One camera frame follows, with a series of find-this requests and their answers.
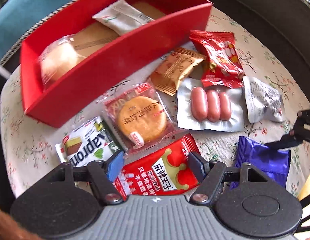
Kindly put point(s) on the red candy bag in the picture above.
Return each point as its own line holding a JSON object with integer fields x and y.
{"x": 224, "y": 67}

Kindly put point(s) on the floral table cloth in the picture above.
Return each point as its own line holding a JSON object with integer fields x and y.
{"x": 29, "y": 145}

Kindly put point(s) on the red crown snack packet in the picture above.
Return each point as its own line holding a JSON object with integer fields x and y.
{"x": 164, "y": 172}

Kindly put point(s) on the gold biscuit packet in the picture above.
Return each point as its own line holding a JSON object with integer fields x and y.
{"x": 169, "y": 75}

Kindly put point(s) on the round meat floss cake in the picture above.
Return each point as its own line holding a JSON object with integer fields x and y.
{"x": 140, "y": 115}

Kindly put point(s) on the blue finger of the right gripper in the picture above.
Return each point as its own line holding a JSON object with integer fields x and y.
{"x": 286, "y": 141}

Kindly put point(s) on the three sausages vacuum pack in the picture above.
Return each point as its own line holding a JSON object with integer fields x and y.
{"x": 216, "y": 108}

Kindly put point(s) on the purple snack packet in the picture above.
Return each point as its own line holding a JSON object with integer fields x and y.
{"x": 274, "y": 163}

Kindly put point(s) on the person's left hand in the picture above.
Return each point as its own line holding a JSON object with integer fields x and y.
{"x": 11, "y": 230}

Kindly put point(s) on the Kaprons wafer packet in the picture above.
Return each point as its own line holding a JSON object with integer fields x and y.
{"x": 91, "y": 141}

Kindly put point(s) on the blue lion sofa cover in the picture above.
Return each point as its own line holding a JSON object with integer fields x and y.
{"x": 19, "y": 16}

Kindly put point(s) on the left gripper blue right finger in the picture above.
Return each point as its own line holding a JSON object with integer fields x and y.
{"x": 209, "y": 175}

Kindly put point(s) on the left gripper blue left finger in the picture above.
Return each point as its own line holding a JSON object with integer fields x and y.
{"x": 101, "y": 175}

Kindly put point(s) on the red cardboard box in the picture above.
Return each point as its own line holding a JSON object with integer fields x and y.
{"x": 105, "y": 68}

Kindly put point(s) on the white long snack packet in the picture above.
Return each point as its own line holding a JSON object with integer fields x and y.
{"x": 121, "y": 17}

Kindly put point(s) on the silver foil pouch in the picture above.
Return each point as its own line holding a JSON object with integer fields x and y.
{"x": 262, "y": 101}

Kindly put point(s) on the round bun clear wrapper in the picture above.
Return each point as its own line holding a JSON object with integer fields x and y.
{"x": 57, "y": 59}

